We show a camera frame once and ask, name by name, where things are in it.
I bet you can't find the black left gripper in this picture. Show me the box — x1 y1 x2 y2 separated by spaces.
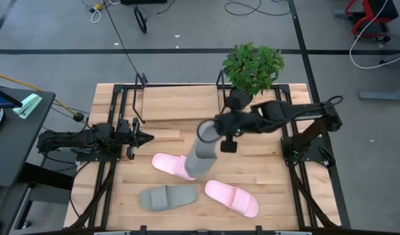
116 117 155 161

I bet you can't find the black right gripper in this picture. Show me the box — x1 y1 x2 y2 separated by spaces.
213 110 253 153

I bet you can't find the grey rubber slide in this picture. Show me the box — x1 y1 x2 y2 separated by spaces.
139 185 199 212
184 120 220 180

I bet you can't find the pink rubber slide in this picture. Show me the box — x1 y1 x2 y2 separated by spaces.
151 152 196 181
204 180 260 219

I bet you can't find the green plant in black pot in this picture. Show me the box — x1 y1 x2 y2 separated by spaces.
222 41 285 111

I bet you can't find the mint green stapler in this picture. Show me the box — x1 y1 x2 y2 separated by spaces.
12 93 43 120

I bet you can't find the black side desk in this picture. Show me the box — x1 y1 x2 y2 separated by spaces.
0 85 56 187

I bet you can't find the black box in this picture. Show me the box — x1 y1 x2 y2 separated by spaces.
120 0 168 5

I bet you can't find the grey metal desk foot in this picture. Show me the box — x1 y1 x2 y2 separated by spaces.
358 90 400 101

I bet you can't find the red and black cart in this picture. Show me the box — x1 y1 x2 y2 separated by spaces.
345 0 399 42

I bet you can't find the wooden shelf with black frame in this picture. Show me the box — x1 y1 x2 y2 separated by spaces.
132 70 227 125

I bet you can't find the black metal table frame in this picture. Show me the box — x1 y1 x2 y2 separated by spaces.
64 83 352 235

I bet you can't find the long straight black cable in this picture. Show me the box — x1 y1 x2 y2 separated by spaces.
102 0 140 75

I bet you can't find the coiled black floor cable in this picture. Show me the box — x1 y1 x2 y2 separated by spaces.
224 0 292 16

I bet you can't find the black metal bracket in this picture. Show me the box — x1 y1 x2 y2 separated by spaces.
133 5 148 34

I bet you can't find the yellow cable with black plug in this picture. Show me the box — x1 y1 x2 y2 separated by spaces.
0 70 86 123

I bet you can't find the long white cable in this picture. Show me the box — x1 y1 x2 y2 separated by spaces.
348 0 400 70

